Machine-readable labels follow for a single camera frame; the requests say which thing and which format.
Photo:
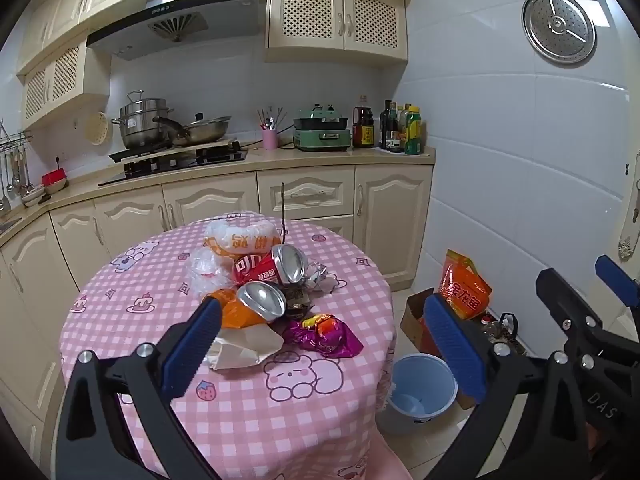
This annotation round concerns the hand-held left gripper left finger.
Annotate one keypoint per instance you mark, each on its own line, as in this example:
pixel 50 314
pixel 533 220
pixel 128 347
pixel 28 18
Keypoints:
pixel 192 350

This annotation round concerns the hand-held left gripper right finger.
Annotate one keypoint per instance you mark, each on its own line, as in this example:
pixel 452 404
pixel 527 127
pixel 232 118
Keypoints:
pixel 455 350

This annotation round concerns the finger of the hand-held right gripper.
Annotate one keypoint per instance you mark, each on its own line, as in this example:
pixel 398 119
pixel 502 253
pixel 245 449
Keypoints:
pixel 612 272
pixel 560 292

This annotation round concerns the blue plastic bin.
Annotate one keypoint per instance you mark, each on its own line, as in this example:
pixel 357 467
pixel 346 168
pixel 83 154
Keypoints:
pixel 415 400

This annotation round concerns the clear plastic wrap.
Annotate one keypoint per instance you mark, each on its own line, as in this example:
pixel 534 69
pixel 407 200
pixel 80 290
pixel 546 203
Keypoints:
pixel 205 272

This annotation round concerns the orange crushed can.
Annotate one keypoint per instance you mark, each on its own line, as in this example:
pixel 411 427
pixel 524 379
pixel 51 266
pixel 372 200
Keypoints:
pixel 260 300

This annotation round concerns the red crushed can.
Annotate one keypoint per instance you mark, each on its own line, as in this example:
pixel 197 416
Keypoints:
pixel 255 270

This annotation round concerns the white plastic bag orange print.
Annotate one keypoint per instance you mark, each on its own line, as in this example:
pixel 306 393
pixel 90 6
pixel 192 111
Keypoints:
pixel 240 240

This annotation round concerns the cream door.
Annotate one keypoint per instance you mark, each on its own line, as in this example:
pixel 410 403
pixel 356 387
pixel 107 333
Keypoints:
pixel 635 280

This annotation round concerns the white paper wrapper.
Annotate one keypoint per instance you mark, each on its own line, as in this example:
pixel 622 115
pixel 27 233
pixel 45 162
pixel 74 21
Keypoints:
pixel 245 347

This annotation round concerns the open cardboard box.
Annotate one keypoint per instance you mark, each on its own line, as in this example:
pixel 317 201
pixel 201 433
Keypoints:
pixel 412 315

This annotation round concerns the orange rice bag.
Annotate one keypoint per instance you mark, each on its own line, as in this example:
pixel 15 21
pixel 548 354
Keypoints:
pixel 465 290

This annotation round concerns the purple candy wrapper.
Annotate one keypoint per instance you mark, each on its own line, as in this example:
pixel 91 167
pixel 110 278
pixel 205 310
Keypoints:
pixel 325 335

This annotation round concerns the pink checked tablecloth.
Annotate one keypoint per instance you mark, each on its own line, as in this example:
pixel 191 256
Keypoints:
pixel 310 435

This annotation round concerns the cream base cabinet unit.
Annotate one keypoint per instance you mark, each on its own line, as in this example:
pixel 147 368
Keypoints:
pixel 385 220

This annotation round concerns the silver foil wrapper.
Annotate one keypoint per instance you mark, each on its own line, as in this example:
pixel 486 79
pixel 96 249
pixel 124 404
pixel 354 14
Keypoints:
pixel 320 275

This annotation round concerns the thin dark stick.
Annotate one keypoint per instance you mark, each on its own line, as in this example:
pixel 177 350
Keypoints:
pixel 282 210

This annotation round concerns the black gas stove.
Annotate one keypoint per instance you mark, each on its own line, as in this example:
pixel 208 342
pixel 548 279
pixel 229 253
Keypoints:
pixel 190 161

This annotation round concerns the yellow green plastic bottle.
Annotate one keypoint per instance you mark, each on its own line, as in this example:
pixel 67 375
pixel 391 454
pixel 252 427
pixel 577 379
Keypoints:
pixel 413 135

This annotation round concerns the steel frying pan with lid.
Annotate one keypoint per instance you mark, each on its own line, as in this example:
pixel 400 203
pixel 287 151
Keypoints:
pixel 205 132

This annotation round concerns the red bowl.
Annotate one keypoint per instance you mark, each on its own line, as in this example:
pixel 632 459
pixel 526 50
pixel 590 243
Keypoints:
pixel 54 179

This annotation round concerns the dark glass bottle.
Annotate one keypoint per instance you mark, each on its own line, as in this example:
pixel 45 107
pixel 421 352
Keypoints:
pixel 385 130
pixel 396 135

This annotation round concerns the pink utensil holder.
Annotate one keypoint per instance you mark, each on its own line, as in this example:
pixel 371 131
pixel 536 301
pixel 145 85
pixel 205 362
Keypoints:
pixel 270 140

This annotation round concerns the steel steamer pot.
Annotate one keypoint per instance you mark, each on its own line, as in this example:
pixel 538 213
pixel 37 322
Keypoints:
pixel 142 127

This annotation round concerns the round cream plastic plate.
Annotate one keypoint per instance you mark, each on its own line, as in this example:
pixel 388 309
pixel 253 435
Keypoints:
pixel 97 130

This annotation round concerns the bundle of kitchen utensils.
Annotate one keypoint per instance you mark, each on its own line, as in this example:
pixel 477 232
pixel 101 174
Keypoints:
pixel 270 121

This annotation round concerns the green electric cooker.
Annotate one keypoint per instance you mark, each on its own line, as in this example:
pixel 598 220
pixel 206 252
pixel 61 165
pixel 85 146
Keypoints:
pixel 320 140

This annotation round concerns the round metal steamer plate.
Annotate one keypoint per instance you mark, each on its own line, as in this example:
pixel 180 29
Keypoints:
pixel 540 35

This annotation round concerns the hanging kitchen utensils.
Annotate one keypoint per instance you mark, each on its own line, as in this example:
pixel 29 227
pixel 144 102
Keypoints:
pixel 10 142

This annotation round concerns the black range hood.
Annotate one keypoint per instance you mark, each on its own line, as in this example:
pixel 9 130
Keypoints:
pixel 200 10

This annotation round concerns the narrow lattice door wall cabinet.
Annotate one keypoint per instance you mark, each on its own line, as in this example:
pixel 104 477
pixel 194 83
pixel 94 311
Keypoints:
pixel 95 75

